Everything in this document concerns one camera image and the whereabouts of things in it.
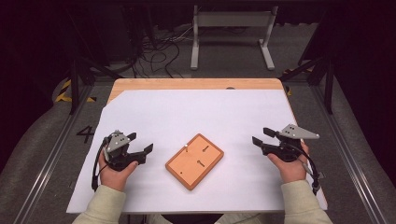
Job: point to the dark screw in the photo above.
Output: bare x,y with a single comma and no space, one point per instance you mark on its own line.
201,163
205,148

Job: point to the black metal stand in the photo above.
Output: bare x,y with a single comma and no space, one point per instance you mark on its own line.
74,87
328,90

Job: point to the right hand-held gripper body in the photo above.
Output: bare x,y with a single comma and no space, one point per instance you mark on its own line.
289,146

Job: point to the white paper sheet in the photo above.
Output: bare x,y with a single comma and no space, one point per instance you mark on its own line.
193,115

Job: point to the yellow and black floor tape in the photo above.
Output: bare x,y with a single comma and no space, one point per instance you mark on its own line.
63,93
289,91

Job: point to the aluminium floor rail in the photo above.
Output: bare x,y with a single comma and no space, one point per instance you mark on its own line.
351,161
46,161

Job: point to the orange rectangular block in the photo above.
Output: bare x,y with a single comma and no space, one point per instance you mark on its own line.
190,174

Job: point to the white metal stand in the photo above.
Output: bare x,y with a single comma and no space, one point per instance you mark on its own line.
233,19

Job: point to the upright light-headed screw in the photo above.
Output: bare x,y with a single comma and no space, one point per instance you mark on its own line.
186,147

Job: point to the person's right hand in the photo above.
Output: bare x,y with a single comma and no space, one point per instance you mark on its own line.
291,171

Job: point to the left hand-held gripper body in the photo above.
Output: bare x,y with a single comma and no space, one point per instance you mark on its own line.
117,146

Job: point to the person's left hand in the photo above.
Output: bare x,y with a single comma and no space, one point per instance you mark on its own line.
113,177

